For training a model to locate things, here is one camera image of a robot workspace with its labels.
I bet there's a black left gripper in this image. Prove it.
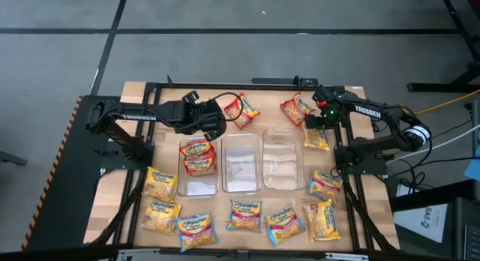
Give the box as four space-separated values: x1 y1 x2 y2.
178 90 228 142

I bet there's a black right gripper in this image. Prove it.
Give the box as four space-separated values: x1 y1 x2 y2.
305 85 344 130

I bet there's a red Maruchan ramen pack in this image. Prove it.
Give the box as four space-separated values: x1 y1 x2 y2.
223 92 261 130
179 139 215 158
182 152 218 176
280 91 317 127

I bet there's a yellow Maruchan ramen pack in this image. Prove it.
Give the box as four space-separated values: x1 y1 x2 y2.
142 166 177 204
301 199 342 243
140 199 182 236
301 125 331 152

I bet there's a blue-edged Maruchan ramen pack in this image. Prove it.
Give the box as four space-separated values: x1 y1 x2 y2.
174 211 220 254
265 204 306 247
225 199 263 233
307 169 344 206

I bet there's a black mounting bar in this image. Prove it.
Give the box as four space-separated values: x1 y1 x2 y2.
250 76 320 86

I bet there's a clear plastic bin with label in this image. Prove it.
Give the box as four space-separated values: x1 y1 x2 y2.
176 136 219 198

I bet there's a black floor stand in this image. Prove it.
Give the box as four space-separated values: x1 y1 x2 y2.
374 0 480 93

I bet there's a white paper sheet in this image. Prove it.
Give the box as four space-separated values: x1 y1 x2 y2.
392 184 449 243

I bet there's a blue sheet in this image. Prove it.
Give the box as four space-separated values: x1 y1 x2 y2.
463 146 480 182

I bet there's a black platform with hazard stripes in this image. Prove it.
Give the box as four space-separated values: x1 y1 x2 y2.
21 94 122 251

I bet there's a black equipment case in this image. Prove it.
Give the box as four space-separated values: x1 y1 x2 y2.
448 196 480 261

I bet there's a dark furniture foot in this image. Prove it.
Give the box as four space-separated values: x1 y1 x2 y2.
0 151 28 167

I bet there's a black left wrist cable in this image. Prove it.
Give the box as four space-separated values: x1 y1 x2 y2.
179 91 245 135

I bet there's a black aluminium table frame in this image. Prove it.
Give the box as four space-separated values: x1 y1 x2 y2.
84 75 401 254

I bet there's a yellow extension cord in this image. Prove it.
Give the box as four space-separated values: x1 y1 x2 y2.
412 88 480 116

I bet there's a white cable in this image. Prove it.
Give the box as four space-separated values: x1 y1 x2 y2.
385 124 480 163

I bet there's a black floor cable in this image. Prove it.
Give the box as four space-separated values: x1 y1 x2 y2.
388 155 480 191

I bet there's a silver metal bracket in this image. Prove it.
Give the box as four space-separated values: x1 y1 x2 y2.
325 252 371 261

